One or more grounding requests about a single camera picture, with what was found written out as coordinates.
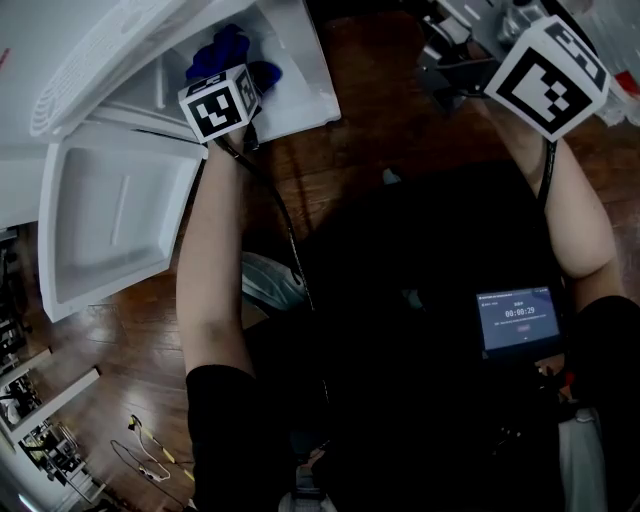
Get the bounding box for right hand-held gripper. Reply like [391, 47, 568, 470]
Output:
[418, 0, 613, 144]

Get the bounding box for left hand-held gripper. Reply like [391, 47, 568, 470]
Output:
[177, 62, 262, 146]

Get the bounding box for blue cloth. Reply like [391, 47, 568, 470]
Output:
[184, 22, 285, 102]

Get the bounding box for person's right forearm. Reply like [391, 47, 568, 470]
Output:
[478, 97, 622, 307]

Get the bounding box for person's left forearm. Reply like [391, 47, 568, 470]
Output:
[174, 131, 257, 380]

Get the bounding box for person's black trousers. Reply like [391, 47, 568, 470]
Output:
[241, 158, 570, 452]

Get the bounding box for black phone with lit screen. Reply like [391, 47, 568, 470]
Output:
[474, 285, 565, 360]

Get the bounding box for person's black shirt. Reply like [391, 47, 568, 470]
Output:
[184, 293, 640, 512]

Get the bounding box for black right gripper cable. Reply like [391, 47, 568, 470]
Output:
[533, 138, 560, 202]

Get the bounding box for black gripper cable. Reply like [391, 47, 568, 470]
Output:
[533, 138, 560, 202]
[216, 136, 317, 312]

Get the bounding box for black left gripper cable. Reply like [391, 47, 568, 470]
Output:
[216, 136, 317, 312]

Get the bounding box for white metal desk frame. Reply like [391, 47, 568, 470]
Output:
[0, 348, 102, 447]

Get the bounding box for yellow black striped cable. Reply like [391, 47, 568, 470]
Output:
[126, 413, 197, 485]

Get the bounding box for thin black floor cable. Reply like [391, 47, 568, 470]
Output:
[108, 438, 197, 502]

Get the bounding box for thin white floor cable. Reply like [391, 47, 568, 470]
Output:
[131, 423, 172, 485]

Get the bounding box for light grey fabric strap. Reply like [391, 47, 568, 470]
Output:
[556, 406, 610, 512]

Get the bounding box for grey chest strap buckle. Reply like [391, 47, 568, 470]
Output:
[278, 461, 337, 512]

